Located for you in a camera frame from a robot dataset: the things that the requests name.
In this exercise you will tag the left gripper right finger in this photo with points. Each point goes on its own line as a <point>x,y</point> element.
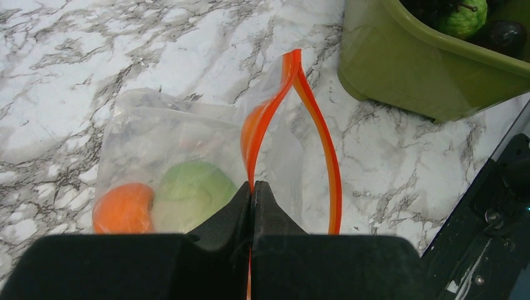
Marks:
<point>288,263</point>

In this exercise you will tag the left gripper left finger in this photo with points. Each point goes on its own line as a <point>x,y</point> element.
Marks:
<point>210,262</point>

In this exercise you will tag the green cabbage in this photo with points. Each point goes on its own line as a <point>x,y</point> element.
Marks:
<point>188,194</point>

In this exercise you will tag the orange carrot piece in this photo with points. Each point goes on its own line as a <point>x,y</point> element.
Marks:
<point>125,209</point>

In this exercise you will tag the clear zip top bag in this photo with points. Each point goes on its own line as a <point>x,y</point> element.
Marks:
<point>149,132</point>

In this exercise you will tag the olive green plastic bin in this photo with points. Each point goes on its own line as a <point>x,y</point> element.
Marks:
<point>389,56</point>

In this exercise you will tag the black grape bunch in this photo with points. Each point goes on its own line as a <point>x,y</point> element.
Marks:
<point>427,11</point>

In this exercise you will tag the green custard apple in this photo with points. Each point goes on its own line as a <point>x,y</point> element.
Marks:
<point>463,19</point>

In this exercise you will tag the dark avocado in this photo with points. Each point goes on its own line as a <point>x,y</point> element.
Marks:
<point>506,37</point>

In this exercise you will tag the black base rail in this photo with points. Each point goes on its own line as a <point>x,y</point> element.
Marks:
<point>482,250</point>

